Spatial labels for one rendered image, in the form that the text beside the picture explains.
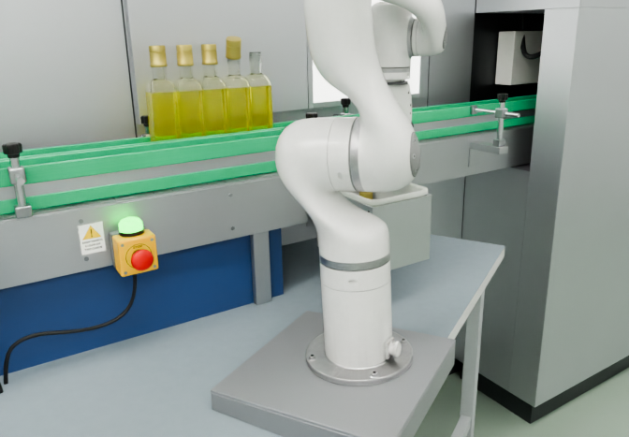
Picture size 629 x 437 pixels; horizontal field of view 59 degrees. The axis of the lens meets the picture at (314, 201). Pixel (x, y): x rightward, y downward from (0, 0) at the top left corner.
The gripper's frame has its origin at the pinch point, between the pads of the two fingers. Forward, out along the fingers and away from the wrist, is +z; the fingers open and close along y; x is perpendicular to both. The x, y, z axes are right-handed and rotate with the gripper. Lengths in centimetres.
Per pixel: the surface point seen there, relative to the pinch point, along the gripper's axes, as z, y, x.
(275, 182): 6.0, 22.8, -11.4
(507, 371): 92, -71, -15
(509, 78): -10, -84, -34
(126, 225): 8, 57, -7
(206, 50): -22.3, 31.0, -25.9
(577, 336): 78, -91, -3
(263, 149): -1.5, 24.5, -13.3
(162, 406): 34, 59, 12
